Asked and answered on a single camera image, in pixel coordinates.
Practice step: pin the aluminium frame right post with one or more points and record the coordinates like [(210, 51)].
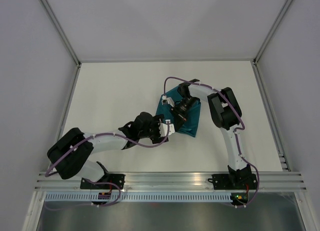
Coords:
[(272, 31)]

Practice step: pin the aluminium frame left post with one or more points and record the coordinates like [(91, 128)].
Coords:
[(57, 26)]

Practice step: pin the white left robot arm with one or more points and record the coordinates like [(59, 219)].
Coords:
[(69, 156)]

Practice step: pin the teal cloth napkin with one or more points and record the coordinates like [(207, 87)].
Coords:
[(189, 127)]

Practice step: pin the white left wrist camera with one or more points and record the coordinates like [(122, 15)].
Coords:
[(167, 128)]

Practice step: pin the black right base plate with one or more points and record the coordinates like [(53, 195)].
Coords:
[(236, 179)]

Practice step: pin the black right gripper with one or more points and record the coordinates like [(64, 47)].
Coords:
[(178, 117)]

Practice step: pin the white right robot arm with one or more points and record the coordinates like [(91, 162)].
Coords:
[(225, 113)]

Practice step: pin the white slotted cable duct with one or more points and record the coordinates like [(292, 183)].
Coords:
[(211, 197)]

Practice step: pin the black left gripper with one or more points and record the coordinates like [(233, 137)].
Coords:
[(157, 138)]

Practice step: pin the aluminium front rail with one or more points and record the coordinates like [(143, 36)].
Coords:
[(275, 182)]

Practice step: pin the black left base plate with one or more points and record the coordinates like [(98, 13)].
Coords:
[(109, 182)]

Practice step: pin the aluminium frame post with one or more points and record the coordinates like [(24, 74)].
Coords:
[(272, 31), (57, 26)]

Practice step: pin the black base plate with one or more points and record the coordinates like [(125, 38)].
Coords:
[(236, 179), (109, 182)]

